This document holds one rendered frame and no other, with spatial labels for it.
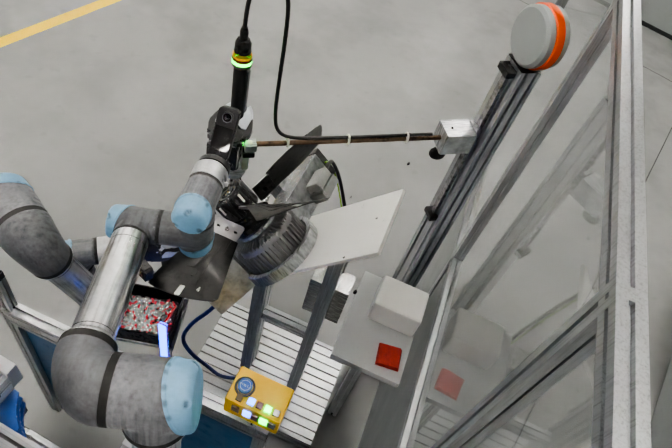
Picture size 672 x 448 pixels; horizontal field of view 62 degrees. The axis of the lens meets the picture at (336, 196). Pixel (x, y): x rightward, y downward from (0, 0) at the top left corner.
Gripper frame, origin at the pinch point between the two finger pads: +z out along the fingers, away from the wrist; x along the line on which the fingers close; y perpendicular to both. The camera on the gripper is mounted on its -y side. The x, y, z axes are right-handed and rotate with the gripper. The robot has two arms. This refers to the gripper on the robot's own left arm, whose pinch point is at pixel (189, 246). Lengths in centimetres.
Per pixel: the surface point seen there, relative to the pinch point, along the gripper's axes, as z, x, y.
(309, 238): 36.0, 0.9, -1.3
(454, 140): 70, -39, -6
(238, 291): 14.6, 19.4, -4.1
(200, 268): 1.9, -0.8, -9.0
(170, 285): -6.5, 1.3, -11.9
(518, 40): 79, -69, -4
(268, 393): 15.6, 14.8, -41.5
